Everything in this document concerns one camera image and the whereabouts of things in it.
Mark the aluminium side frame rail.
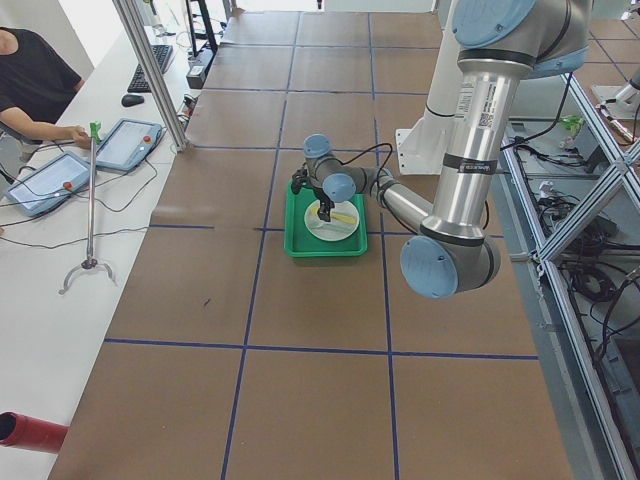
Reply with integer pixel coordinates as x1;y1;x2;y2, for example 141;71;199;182
495;63;639;479

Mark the clear plastic fork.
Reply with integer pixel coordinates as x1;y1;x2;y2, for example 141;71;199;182
308;218;352;233

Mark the yellow plastic spoon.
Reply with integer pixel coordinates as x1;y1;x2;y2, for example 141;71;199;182
310;205;358;225

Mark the white round plate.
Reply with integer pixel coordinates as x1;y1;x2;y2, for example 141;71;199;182
304;200;360;242

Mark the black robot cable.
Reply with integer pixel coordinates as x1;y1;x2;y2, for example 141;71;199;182
339;142;396;201

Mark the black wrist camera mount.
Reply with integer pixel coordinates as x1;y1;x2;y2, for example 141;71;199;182
290;166;309;195

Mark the black computer mouse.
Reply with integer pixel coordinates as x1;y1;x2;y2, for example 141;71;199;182
121;93;145;108

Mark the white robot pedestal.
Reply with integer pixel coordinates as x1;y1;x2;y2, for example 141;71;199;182
396;0;462;175

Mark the red cylinder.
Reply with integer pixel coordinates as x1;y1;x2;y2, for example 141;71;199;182
1;412;68;454

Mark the far teach pendant tablet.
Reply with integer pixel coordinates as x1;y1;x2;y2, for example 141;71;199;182
96;118;162;172

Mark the black keyboard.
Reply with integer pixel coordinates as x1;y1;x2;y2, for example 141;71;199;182
126;43;175;94

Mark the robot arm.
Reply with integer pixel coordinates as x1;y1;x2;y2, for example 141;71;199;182
291;1;593;299

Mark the aluminium frame post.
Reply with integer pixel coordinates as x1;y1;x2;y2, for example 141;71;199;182
112;0;188;152

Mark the near teach pendant tablet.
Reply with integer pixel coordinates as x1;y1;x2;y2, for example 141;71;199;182
5;152;91;217

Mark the grey reacher grabber tool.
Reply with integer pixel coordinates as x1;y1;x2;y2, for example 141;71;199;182
58;121;116;295

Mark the teach pendant tablet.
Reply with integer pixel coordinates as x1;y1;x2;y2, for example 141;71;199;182
96;118;162;172
5;152;91;217

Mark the seated person in black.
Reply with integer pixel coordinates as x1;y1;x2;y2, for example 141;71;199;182
1;27;91;149

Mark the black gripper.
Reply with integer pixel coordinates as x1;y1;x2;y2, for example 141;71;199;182
313;187;334;221

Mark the green plastic tray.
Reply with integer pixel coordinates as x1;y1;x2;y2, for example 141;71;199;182
284;186;368;258

